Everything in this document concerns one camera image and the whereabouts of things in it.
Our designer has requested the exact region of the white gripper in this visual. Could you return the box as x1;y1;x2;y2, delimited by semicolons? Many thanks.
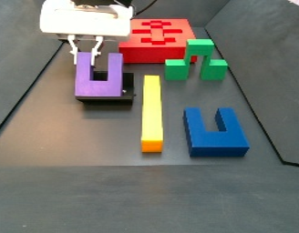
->
40;0;134;66

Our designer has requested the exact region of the purple U block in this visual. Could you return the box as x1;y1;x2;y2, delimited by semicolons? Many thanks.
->
75;52;123;99

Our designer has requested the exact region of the red board with slots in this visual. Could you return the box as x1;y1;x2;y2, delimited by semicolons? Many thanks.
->
119;18;197;64

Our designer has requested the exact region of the black angle fixture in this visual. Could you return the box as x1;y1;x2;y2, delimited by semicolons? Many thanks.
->
76;72;135;106

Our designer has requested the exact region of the yellow long bar block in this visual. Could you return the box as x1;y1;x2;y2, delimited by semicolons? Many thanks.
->
142;76;163;153

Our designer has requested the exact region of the green arch block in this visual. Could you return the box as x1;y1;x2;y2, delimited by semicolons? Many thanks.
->
165;39;229;80

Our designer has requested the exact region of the blue U block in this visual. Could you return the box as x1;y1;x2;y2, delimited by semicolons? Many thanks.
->
183;107;250;157

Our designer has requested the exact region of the black cable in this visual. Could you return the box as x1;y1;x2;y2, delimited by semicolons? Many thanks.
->
133;0;159;16

